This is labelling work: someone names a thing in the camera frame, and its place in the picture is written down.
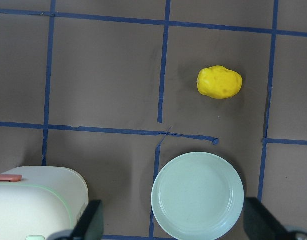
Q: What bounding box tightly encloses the yellow toy potato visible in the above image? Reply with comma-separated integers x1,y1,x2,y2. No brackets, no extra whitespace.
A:
196,65,243,100

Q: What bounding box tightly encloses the white rice cooker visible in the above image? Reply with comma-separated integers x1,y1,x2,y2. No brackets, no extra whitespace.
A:
0,166,89,240

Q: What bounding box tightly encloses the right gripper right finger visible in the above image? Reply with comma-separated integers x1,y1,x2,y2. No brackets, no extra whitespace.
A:
243,197,291,240

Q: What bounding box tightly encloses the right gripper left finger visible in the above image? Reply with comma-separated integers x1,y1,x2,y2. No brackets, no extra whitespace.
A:
70,200,104,240

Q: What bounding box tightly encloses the green plate near potato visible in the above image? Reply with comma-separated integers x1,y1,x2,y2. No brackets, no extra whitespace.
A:
151,152,245,240

